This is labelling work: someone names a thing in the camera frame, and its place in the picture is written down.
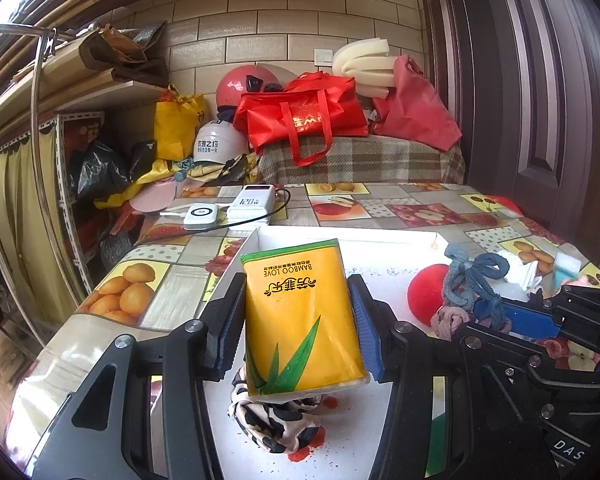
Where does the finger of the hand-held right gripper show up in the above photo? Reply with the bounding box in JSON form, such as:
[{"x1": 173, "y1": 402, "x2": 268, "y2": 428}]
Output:
[
  {"x1": 460, "y1": 299, "x2": 600, "y2": 480},
  {"x1": 545, "y1": 285, "x2": 600, "y2": 411}
]

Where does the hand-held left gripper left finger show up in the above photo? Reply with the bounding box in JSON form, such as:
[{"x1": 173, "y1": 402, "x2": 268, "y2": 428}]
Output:
[{"x1": 30, "y1": 271, "x2": 248, "y2": 480}]

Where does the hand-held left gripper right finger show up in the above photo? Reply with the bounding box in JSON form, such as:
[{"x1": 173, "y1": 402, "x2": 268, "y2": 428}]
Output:
[{"x1": 346, "y1": 274, "x2": 556, "y2": 480}]

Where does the light blue small box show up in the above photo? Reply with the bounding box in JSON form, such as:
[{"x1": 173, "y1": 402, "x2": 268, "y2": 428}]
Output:
[{"x1": 552, "y1": 252, "x2": 579, "y2": 287}]

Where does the white cardboard box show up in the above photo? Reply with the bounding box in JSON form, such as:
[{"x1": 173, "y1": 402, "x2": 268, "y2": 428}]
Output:
[{"x1": 195, "y1": 226, "x2": 486, "y2": 480}]

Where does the blue and pink rope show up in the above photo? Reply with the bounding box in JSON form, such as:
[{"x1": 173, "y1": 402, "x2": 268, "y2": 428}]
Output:
[{"x1": 442, "y1": 244, "x2": 512, "y2": 333}]

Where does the yellow tissue pack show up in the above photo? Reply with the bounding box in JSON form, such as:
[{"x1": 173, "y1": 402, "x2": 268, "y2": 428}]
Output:
[{"x1": 240, "y1": 240, "x2": 371, "y2": 401}]

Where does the red foam ball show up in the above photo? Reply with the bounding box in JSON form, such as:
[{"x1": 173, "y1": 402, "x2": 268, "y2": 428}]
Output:
[{"x1": 407, "y1": 262, "x2": 461, "y2": 326}]

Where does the black and white patterned cloth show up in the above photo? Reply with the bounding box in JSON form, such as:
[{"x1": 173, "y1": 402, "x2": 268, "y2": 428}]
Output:
[{"x1": 228, "y1": 365, "x2": 326, "y2": 453}]

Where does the small white power bank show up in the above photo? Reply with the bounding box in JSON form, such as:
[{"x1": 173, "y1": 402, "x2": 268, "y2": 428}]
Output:
[{"x1": 182, "y1": 202, "x2": 231, "y2": 231}]

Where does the white power bank with display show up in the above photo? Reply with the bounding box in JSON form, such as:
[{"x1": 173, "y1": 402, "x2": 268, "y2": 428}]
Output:
[{"x1": 227, "y1": 185, "x2": 281, "y2": 231}]

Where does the white electronic device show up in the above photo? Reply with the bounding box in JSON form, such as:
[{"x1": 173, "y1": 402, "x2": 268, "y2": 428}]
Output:
[{"x1": 200, "y1": 187, "x2": 292, "y2": 233}]

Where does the pink round lid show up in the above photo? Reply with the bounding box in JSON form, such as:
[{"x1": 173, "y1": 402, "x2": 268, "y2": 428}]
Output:
[{"x1": 130, "y1": 182, "x2": 176, "y2": 213}]

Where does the plaid covered bench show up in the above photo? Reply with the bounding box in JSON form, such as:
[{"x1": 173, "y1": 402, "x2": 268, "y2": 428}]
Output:
[{"x1": 257, "y1": 135, "x2": 466, "y2": 186}]

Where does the yellow cloth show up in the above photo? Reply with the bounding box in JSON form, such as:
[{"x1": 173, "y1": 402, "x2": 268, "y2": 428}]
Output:
[{"x1": 95, "y1": 155, "x2": 261, "y2": 211}]

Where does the white helmet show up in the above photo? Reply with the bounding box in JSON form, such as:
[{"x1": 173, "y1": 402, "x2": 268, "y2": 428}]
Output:
[{"x1": 193, "y1": 120, "x2": 251, "y2": 166}]

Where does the black plastic bag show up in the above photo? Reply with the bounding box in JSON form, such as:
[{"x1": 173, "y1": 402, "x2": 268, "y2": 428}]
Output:
[{"x1": 70, "y1": 140, "x2": 158, "y2": 201}]

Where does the yellow bag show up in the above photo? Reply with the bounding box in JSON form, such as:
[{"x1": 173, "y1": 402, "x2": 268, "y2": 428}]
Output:
[{"x1": 154, "y1": 85, "x2": 206, "y2": 161}]

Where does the red cloth bag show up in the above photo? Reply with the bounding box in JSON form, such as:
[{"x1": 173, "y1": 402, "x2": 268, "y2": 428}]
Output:
[{"x1": 372, "y1": 55, "x2": 463, "y2": 152}]

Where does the red tote bag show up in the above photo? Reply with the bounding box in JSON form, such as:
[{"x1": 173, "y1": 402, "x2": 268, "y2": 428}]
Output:
[{"x1": 232, "y1": 71, "x2": 370, "y2": 167}]

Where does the grey metal shelf rack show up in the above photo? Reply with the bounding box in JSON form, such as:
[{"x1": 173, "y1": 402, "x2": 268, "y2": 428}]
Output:
[{"x1": 55, "y1": 110, "x2": 111, "y2": 301}]

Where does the pink helmet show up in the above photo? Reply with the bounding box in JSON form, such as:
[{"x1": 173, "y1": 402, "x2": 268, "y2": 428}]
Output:
[{"x1": 215, "y1": 64, "x2": 301, "y2": 116}]

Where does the yellowish curtain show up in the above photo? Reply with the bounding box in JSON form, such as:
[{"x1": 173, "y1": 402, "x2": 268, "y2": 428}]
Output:
[{"x1": 0, "y1": 130, "x2": 81, "y2": 351}]

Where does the white foam roll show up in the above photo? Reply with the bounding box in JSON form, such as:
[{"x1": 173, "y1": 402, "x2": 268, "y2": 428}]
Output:
[{"x1": 332, "y1": 41, "x2": 406, "y2": 98}]

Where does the stack of wooden boards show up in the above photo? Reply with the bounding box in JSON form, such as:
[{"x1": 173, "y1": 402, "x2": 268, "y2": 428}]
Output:
[{"x1": 0, "y1": 35, "x2": 171, "y2": 136}]

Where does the brown paper bag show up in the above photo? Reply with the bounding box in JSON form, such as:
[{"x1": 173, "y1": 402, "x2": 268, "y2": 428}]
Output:
[{"x1": 79, "y1": 22, "x2": 168, "y2": 83}]

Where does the chrome clothes rack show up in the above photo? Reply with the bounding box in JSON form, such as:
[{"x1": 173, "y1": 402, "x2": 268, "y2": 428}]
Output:
[{"x1": 0, "y1": 22, "x2": 86, "y2": 311}]

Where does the pink knitted rope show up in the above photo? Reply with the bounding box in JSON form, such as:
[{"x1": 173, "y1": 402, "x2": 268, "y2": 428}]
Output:
[{"x1": 430, "y1": 305, "x2": 473, "y2": 338}]

